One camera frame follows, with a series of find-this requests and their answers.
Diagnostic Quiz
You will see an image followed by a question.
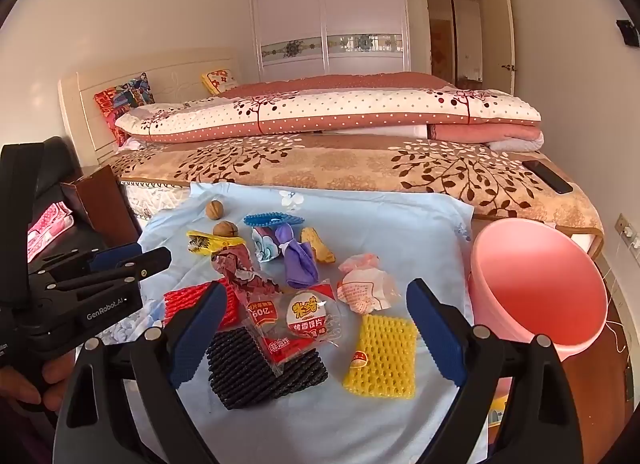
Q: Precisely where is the brown cardboard box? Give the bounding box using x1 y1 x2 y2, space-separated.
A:
60 164 143 250

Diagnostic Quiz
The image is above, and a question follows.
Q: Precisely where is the black wall device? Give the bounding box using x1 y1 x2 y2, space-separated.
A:
616 19 640 48

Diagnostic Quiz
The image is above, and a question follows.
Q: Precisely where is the red foam net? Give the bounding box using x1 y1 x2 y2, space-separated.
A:
164 278 241 330

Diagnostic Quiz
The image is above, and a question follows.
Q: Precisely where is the red patterned wrapper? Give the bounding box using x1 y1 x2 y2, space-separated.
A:
210 243 283 305

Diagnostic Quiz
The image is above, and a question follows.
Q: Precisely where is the blue white floral packet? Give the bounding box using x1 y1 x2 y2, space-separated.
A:
251 224 281 263

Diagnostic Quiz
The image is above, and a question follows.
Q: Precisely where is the black leather chair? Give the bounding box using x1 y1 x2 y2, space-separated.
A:
27 135 88 205

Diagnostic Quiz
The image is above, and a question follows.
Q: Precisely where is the dotted tree print quilt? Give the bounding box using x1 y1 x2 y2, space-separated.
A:
115 72 543 145

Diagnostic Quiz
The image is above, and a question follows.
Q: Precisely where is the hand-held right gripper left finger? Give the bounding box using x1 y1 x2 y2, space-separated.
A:
52 280 229 464

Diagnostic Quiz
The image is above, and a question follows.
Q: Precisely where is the pink printed bag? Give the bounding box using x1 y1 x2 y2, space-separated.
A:
27 201 76 262

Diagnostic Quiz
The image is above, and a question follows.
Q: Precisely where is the yellow snack wrapper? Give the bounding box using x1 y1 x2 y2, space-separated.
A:
186 230 246 256

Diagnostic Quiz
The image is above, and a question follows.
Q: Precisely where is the purple cloth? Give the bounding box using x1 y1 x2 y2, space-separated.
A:
275 224 320 289

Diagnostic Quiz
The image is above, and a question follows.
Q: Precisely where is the light blue cloth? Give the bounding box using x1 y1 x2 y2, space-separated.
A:
65 181 496 464

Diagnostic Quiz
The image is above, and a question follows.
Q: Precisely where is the black foam net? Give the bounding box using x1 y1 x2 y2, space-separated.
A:
206 325 329 411

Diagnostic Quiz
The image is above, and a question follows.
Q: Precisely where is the yellow floral pillow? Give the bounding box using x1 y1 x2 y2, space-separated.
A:
201 68 241 95

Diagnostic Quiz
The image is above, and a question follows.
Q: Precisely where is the red clear snack packet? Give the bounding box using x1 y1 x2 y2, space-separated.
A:
240 280 346 379

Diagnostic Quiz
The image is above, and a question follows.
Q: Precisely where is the blue ribbed cloth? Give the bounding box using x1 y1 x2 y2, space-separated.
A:
243 211 306 228

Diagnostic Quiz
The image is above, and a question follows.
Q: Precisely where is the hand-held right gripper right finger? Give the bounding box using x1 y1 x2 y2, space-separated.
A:
405 277 597 464

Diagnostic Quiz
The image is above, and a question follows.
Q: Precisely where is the cream room door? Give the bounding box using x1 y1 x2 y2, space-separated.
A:
480 0 517 96

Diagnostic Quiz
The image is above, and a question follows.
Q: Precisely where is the white quilted mattress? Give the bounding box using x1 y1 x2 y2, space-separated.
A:
121 183 193 225

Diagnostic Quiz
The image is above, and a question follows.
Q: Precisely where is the white folded blanket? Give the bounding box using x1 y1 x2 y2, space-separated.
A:
489 137 545 153

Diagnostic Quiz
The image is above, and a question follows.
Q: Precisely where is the pink plastic bucket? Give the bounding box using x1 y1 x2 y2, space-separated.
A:
467 219 610 395

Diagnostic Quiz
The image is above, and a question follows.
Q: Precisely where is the yellow foam net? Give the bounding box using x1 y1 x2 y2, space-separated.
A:
343 314 420 400

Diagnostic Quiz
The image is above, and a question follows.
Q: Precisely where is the brown leaf print blanket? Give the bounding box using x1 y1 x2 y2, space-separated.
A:
107 134 606 245

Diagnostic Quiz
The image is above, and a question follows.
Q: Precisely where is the cream bed headboard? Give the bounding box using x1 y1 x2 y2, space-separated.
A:
57 47 241 165

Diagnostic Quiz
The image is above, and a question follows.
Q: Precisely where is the black smartphone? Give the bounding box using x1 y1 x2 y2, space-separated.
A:
522 160 574 195

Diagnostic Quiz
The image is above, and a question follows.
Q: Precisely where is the white sliding wardrobe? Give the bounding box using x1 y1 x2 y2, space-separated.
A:
246 0 516 85

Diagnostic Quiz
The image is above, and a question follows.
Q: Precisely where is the white pink plastic wrapper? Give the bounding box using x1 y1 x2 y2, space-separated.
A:
336 253 401 316

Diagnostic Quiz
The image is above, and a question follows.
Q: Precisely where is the pink folded blanket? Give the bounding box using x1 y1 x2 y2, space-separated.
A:
327 123 544 143

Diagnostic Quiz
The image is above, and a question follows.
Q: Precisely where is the person's left hand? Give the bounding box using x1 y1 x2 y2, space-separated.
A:
0 351 77 410

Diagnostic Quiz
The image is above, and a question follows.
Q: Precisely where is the orange peel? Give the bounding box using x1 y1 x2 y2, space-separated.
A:
300 227 337 264

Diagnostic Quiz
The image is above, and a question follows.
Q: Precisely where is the colourful printed pillow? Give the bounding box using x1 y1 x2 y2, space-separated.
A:
94 72 156 147

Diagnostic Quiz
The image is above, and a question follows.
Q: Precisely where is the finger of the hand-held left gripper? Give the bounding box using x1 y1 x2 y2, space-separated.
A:
44 245 137 276
29 246 173 332

